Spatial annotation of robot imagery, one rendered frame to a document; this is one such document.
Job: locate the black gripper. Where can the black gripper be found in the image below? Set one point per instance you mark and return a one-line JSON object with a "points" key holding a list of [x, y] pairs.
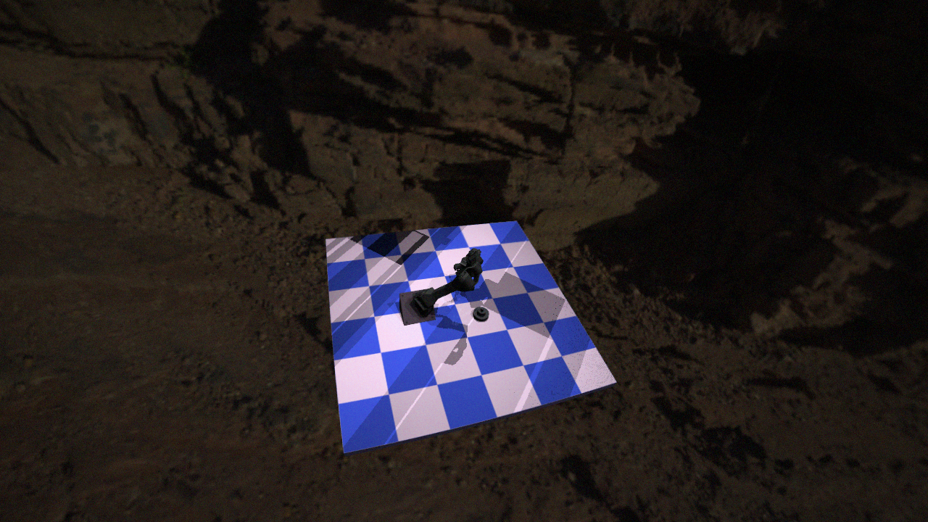
{"points": [[457, 266]]}

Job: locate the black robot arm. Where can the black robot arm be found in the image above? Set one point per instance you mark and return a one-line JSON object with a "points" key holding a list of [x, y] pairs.
{"points": [[462, 282]]}

